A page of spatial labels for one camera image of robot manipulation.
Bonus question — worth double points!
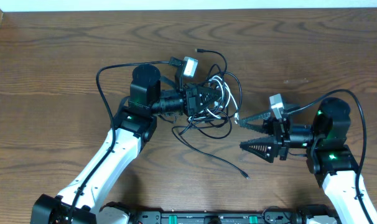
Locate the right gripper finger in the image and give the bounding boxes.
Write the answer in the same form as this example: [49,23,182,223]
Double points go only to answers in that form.
[238,111,271,130]
[240,136,279,163]

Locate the white usb cable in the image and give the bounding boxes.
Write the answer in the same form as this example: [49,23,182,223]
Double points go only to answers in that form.
[188,74,241,124]

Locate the black usb cable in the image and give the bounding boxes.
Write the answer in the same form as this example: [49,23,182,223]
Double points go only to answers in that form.
[171,48,251,180]

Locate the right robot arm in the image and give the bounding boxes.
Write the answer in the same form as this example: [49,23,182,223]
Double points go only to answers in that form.
[238,95,377,223]

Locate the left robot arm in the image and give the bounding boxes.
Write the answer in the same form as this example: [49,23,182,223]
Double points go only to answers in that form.
[30,62,223,223]

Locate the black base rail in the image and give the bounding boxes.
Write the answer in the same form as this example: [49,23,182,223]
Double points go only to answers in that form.
[96,202,341,224]

